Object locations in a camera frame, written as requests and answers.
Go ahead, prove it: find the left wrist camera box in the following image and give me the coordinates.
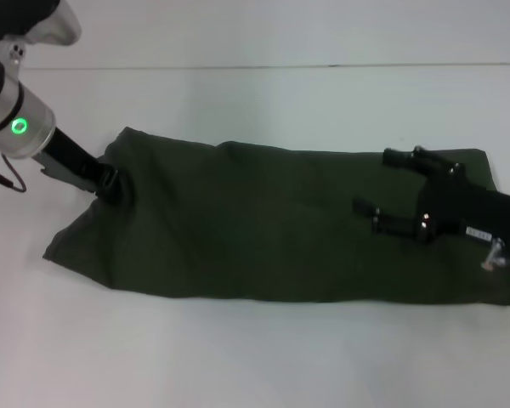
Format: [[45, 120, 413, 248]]
[[0, 0, 82, 47]]

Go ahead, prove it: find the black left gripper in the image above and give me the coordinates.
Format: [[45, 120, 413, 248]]
[[31, 127, 127, 206]]

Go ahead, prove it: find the dark green FREE t-shirt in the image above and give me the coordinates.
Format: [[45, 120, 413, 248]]
[[41, 125, 510, 308]]

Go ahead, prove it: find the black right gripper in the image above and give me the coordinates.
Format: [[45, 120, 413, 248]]
[[351, 145, 510, 248]]

